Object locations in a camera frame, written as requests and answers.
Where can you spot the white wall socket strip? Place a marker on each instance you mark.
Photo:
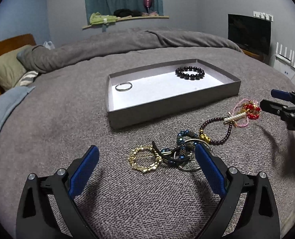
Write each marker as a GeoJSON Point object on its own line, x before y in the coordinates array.
{"type": "Point", "coordinates": [263, 16]}

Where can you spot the black cloth on sill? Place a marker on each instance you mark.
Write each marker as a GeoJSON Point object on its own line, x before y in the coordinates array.
{"type": "Point", "coordinates": [127, 13]}

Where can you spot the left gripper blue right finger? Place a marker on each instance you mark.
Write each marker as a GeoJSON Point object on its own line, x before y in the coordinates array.
{"type": "Point", "coordinates": [259, 216]}

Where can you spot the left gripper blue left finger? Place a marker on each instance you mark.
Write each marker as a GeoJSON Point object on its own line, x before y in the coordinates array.
{"type": "Point", "coordinates": [35, 217]}

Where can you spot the grey bed sheet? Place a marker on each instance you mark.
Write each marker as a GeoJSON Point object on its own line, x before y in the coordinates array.
{"type": "Point", "coordinates": [66, 113]}

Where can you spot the green folded cloth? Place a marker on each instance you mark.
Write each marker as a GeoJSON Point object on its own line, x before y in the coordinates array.
{"type": "Point", "coordinates": [98, 19]}

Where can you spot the grey shallow cardboard box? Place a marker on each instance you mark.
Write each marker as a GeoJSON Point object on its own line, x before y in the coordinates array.
{"type": "Point", "coordinates": [158, 92]}

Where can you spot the wooden window sill shelf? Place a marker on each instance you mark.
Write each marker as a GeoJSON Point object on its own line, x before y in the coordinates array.
{"type": "Point", "coordinates": [131, 19]}

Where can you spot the wooden tv stand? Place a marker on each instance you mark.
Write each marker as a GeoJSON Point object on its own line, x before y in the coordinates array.
{"type": "Point", "coordinates": [254, 55]}

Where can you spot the striped grey pillow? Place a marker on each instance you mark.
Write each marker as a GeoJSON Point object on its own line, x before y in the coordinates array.
{"type": "Point", "coordinates": [27, 79]}

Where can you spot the white wifi router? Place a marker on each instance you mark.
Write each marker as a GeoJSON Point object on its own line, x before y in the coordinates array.
{"type": "Point", "coordinates": [284, 61]}

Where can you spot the light blue blanket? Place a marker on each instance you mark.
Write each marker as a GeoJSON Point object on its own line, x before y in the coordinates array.
{"type": "Point", "coordinates": [10, 100]}

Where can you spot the red and gold hair ornament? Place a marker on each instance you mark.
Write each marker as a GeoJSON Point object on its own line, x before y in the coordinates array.
{"type": "Point", "coordinates": [244, 111]}

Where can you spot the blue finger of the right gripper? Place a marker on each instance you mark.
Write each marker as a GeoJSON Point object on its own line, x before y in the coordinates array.
{"type": "Point", "coordinates": [286, 96]}
{"type": "Point", "coordinates": [280, 110]}

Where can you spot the olive green pillow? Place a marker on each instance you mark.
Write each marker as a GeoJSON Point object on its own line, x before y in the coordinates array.
{"type": "Point", "coordinates": [11, 69]}

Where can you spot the black television screen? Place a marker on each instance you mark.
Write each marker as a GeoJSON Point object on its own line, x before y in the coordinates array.
{"type": "Point", "coordinates": [250, 33]}

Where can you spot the grey duvet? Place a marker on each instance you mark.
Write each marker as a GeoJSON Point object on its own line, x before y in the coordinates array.
{"type": "Point", "coordinates": [40, 59]}

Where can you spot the thin silver bangle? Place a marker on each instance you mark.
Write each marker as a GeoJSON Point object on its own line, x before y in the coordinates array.
{"type": "Point", "coordinates": [123, 87]}

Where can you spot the white plastic bag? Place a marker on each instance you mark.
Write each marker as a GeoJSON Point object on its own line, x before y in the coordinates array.
{"type": "Point", "coordinates": [49, 45]}

